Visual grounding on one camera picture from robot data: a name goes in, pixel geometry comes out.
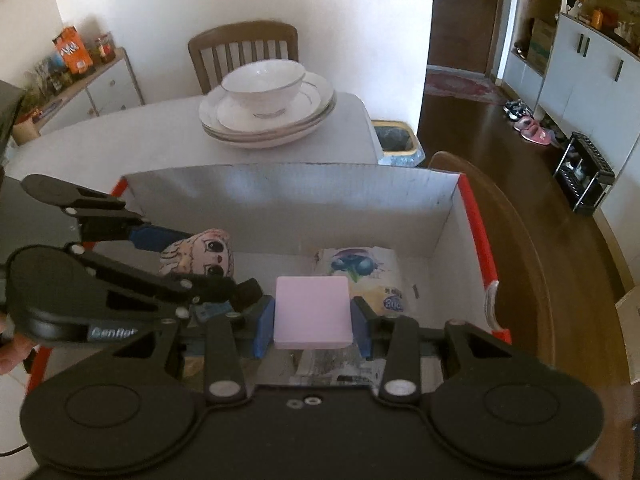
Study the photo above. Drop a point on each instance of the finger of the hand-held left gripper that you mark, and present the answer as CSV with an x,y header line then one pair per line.
x,y
150,237
200,287

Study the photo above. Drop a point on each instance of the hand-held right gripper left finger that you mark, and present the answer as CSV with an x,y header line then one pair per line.
x,y
262,330

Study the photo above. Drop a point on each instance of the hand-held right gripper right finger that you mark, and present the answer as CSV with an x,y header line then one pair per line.
x,y
360,327

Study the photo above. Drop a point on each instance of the bread packet with blueberry print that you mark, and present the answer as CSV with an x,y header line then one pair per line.
x,y
370,280

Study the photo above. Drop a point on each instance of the pink sticky note pad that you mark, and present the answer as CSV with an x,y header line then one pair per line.
x,y
312,310

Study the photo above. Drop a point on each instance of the red cardboard box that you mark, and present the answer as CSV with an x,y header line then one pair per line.
x,y
300,210

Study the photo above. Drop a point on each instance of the patterned desktop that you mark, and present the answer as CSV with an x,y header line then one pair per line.
x,y
150,130

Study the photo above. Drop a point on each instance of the person's left hand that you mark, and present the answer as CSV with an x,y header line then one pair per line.
x,y
12,355

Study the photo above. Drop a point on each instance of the white plate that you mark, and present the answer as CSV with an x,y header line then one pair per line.
x,y
312,100
260,142

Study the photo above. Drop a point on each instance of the white sideboard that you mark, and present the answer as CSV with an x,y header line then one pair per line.
x,y
110,90

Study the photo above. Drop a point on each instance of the beige cup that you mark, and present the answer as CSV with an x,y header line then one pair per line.
x,y
26,132

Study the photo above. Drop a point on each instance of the white bowl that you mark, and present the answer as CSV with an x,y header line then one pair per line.
x,y
260,85

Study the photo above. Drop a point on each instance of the trash bin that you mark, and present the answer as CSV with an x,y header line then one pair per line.
x,y
395,140

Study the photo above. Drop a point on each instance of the red jar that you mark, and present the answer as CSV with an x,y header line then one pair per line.
x,y
105,49

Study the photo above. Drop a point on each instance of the orange carton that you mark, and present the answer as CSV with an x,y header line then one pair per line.
x,y
72,52

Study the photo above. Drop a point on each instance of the wooden chair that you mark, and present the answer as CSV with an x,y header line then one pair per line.
x,y
240,32

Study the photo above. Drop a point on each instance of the pink slipper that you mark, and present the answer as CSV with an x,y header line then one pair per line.
x,y
542,137
527,126

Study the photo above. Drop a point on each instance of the red rug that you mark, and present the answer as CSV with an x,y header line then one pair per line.
x,y
460,85

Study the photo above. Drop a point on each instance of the black shoe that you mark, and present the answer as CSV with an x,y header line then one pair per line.
x,y
515,110

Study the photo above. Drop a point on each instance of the black shoe rack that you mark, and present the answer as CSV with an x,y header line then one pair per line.
x,y
590,160

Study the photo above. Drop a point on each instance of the dark wooden door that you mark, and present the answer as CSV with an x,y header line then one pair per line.
x,y
465,20

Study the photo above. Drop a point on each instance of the white cabinet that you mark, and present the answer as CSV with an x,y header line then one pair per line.
x,y
590,90

